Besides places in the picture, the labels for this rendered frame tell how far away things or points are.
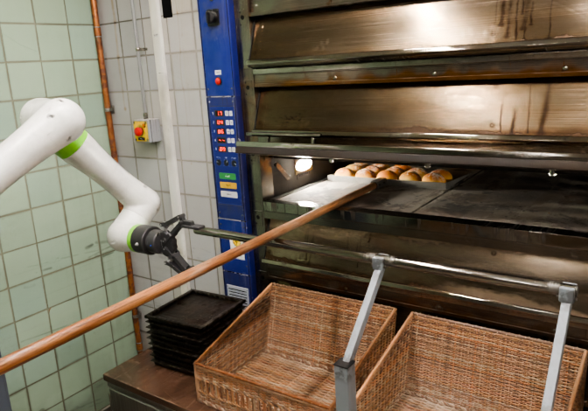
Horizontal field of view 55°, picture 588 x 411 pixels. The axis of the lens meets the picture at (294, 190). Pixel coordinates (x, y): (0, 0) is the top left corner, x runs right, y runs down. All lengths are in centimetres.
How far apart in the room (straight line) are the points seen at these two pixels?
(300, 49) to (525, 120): 80
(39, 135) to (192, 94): 96
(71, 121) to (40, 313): 133
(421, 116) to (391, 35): 28
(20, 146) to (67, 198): 116
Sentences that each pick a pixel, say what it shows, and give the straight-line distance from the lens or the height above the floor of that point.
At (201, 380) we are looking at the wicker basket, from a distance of 207.
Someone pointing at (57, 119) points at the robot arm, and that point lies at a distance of 163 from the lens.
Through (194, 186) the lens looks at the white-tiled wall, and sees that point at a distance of 251.
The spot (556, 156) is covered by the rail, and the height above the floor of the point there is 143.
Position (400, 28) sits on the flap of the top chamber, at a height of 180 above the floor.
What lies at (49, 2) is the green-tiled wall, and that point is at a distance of 275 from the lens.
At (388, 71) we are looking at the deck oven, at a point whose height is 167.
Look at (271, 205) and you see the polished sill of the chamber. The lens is 225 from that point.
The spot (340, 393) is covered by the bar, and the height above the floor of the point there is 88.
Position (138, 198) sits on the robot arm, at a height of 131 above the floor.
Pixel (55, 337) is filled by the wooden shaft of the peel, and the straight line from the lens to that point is 129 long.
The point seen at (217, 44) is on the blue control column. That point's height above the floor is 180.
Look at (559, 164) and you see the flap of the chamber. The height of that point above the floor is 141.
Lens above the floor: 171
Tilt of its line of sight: 13 degrees down
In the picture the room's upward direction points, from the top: 4 degrees counter-clockwise
